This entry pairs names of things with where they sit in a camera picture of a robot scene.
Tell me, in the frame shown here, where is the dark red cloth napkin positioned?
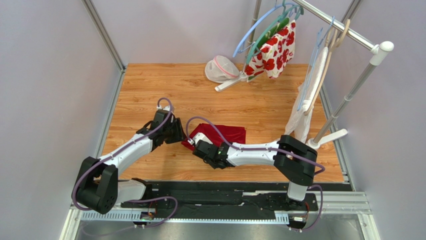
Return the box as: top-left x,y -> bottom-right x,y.
181,123 -> 247,151

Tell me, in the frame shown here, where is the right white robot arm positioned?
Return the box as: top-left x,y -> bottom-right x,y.
192,135 -> 325,202

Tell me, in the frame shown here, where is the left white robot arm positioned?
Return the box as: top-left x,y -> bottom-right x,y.
71,109 -> 186,214

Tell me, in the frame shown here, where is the white mesh laundry bag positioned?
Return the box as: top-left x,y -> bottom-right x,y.
204,55 -> 240,84

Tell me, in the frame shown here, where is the white towel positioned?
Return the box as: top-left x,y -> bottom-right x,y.
285,47 -> 329,143

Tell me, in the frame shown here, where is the light blue hanger left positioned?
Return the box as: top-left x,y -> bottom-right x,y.
231,0 -> 300,59

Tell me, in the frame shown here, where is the light blue hanger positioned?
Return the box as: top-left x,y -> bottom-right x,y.
296,16 -> 336,111
231,0 -> 300,59

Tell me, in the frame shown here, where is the teal hanger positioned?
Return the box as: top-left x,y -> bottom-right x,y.
244,0 -> 304,65

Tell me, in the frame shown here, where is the red floral cloth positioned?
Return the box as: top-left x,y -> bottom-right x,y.
244,18 -> 296,82

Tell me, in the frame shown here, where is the light blue hanger right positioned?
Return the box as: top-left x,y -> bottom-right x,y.
296,16 -> 336,111

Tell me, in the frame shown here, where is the wooden hanger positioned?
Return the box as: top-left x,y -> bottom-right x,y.
303,18 -> 351,116

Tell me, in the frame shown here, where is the white metal clothes rack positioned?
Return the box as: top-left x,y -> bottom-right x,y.
214,0 -> 395,151

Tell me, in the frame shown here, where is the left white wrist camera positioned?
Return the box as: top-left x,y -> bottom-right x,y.
156,104 -> 175,113

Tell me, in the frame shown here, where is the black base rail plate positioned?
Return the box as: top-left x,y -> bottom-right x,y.
89,180 -> 320,221

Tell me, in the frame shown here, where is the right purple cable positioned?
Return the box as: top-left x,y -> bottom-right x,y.
185,116 -> 326,233

